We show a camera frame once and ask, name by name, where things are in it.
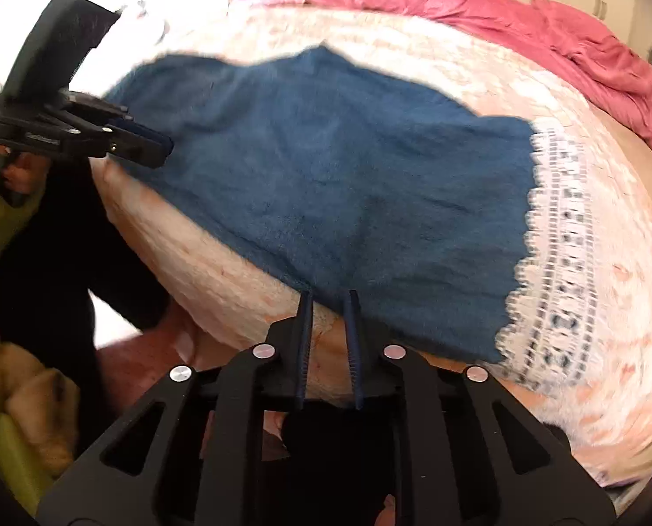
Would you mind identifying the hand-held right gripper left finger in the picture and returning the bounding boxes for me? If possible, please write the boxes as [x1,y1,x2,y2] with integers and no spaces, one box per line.
[35,290,314,526]

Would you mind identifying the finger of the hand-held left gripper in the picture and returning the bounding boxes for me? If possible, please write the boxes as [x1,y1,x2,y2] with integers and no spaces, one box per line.
[67,130,174,170]
[67,95,172,147]

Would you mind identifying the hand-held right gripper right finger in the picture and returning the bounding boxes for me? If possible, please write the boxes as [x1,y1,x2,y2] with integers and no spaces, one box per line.
[348,289,617,526]

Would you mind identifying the blue denim garment with lace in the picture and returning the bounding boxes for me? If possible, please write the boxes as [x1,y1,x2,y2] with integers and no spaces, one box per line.
[104,46,598,395]

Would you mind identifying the person's left hand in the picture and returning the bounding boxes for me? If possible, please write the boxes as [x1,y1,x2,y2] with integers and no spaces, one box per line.
[0,139,46,203]

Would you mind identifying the person's black-clad leg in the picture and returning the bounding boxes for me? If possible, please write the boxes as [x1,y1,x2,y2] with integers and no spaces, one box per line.
[0,156,170,450]

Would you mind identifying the pink dotted mat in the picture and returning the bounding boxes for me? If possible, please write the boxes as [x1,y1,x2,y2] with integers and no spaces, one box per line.
[93,331,198,401]

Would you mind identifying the tan plush cloth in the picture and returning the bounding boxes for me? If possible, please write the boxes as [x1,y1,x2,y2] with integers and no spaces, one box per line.
[0,340,82,477]

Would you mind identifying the peach cream fleece blanket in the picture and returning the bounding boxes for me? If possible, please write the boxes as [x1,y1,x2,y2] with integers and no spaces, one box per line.
[93,5,652,491]

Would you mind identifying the beige bed sheet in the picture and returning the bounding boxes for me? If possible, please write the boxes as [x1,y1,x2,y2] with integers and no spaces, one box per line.
[594,104,652,198]

